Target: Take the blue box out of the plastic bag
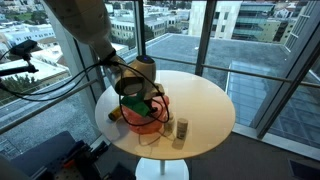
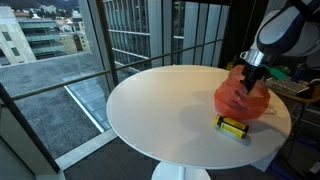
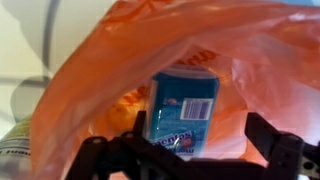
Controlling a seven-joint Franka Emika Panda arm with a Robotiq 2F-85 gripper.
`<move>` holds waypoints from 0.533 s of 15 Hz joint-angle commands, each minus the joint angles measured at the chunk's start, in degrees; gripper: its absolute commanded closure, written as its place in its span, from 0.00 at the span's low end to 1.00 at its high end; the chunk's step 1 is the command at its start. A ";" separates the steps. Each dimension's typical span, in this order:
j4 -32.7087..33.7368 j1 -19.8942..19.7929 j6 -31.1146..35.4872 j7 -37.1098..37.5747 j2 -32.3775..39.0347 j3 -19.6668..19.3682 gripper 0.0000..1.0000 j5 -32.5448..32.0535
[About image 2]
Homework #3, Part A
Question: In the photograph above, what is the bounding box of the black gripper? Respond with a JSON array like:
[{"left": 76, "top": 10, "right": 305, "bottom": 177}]
[{"left": 240, "top": 64, "right": 269, "bottom": 95}]

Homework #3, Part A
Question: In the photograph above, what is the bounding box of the orange plastic bag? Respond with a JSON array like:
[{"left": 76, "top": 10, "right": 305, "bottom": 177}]
[{"left": 213, "top": 64, "right": 272, "bottom": 122}]

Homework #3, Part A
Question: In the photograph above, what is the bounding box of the white perforated board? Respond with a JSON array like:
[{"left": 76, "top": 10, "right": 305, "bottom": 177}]
[{"left": 265, "top": 73, "right": 311, "bottom": 97}]

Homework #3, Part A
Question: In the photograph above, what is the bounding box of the yellow black battery pack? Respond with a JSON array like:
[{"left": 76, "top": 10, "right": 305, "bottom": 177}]
[{"left": 212, "top": 113, "right": 250, "bottom": 133}]

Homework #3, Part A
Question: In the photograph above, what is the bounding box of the dark blue cylinder container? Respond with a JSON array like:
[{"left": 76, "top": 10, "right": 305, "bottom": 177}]
[{"left": 291, "top": 62, "right": 308, "bottom": 83}]

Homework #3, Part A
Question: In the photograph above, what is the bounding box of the yellow tube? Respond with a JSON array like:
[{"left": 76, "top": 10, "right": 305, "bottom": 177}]
[{"left": 217, "top": 122, "right": 249, "bottom": 140}]

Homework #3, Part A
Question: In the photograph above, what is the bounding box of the wooden chair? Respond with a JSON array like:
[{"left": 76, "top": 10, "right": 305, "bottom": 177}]
[{"left": 275, "top": 78, "right": 320, "bottom": 104}]

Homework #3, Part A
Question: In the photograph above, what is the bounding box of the grey metal window railing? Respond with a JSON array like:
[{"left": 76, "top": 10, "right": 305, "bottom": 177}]
[{"left": 11, "top": 37, "right": 224, "bottom": 101}]

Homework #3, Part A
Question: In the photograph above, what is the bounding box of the white table pedestal base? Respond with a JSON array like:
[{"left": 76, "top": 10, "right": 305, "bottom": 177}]
[{"left": 151, "top": 161, "right": 212, "bottom": 180}]

